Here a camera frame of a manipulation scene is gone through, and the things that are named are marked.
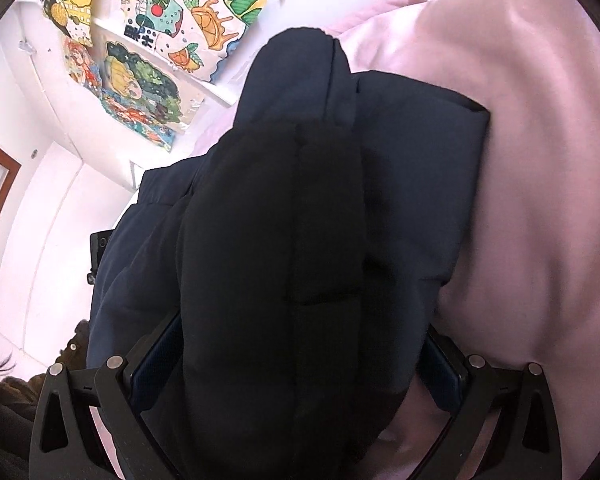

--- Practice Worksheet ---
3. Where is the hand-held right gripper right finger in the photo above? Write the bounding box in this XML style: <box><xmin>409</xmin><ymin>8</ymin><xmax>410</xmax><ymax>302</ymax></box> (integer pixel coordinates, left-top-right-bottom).
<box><xmin>415</xmin><ymin>329</ymin><xmax>563</xmax><ymax>480</ymax></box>

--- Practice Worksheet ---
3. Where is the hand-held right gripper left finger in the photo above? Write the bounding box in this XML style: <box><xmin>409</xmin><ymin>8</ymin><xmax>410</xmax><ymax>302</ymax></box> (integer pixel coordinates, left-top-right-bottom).
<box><xmin>28</xmin><ymin>310</ymin><xmax>191</xmax><ymax>480</ymax></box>

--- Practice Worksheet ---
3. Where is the dark navy padded jacket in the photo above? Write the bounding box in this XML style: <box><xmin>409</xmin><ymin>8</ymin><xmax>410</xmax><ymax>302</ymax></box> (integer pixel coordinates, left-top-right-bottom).
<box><xmin>85</xmin><ymin>27</ymin><xmax>492</xmax><ymax>480</ymax></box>

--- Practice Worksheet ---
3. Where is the person's dark brown clothing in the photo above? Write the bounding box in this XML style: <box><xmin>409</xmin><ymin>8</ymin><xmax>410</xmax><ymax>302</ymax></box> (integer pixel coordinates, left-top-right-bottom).
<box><xmin>0</xmin><ymin>319</ymin><xmax>92</xmax><ymax>480</ymax></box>

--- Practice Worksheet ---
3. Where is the wooden door frame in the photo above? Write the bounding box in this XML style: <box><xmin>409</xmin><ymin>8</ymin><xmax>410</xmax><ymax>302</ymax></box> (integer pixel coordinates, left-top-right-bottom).
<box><xmin>0</xmin><ymin>131</ymin><xmax>22</xmax><ymax>263</ymax></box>

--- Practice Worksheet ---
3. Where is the green figure wall poster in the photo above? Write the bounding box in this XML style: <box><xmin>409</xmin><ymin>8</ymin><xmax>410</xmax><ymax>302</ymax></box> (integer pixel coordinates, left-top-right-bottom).
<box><xmin>100</xmin><ymin>40</ymin><xmax>182</xmax><ymax>153</ymax></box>

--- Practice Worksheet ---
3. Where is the red-haired figure wall poster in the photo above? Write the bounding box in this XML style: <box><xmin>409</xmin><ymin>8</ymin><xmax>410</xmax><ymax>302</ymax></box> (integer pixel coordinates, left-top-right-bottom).
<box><xmin>66</xmin><ymin>36</ymin><xmax>102</xmax><ymax>92</ymax></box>

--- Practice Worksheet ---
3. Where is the yellow figure wall poster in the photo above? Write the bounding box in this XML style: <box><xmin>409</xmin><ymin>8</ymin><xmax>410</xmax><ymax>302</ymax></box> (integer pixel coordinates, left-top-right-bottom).
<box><xmin>41</xmin><ymin>0</ymin><xmax>95</xmax><ymax>41</ymax></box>

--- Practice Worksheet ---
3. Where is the fruit drawing wall poster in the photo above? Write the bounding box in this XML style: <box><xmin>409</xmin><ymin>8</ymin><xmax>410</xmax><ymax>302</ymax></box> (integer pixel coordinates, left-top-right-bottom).
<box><xmin>119</xmin><ymin>0</ymin><xmax>268</xmax><ymax>85</ymax></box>

